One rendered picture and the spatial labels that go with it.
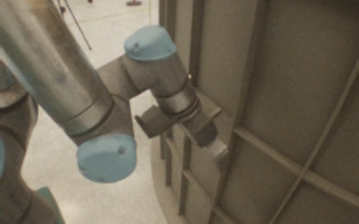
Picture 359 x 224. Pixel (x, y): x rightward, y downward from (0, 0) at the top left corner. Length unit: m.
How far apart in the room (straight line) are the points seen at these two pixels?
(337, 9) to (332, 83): 0.12
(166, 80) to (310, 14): 0.26
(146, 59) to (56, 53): 0.17
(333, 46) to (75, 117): 0.39
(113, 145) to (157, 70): 0.16
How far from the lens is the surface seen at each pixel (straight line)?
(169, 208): 1.31
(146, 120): 0.47
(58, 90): 0.25
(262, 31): 0.49
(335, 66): 0.44
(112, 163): 0.29
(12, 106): 0.45
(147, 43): 0.37
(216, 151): 0.47
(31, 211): 0.47
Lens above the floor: 1.17
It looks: 37 degrees down
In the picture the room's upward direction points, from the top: 3 degrees clockwise
